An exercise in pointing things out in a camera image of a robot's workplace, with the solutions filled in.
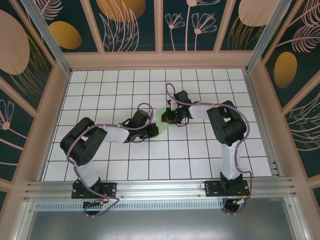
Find light green cloth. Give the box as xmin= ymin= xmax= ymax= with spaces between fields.
xmin=153 ymin=107 xmax=173 ymax=139

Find grey metal sheet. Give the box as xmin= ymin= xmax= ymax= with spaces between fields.
xmin=24 ymin=210 xmax=301 ymax=240

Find long aluminium mounting rail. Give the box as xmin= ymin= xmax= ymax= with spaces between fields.
xmin=23 ymin=176 xmax=300 ymax=201

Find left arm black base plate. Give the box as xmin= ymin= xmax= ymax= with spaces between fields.
xmin=71 ymin=181 xmax=118 ymax=200

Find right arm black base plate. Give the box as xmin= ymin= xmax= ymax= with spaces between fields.
xmin=204 ymin=180 xmax=250 ymax=198

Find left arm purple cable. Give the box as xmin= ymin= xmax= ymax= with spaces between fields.
xmin=66 ymin=102 xmax=154 ymax=218

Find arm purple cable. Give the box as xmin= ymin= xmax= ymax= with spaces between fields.
xmin=66 ymin=102 xmax=154 ymax=218
xmin=165 ymin=82 xmax=253 ymax=216

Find perforated metal cable tray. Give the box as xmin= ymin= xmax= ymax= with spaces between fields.
xmin=34 ymin=201 xmax=226 ymax=211

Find aluminium side rail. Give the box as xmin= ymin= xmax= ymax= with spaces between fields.
xmin=243 ymin=69 xmax=283 ymax=177

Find aluminium frame post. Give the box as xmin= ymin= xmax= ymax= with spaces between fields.
xmin=246 ymin=0 xmax=293 ymax=73
xmin=21 ymin=0 xmax=72 ymax=76

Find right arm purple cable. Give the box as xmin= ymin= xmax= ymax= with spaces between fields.
xmin=165 ymin=82 xmax=253 ymax=216

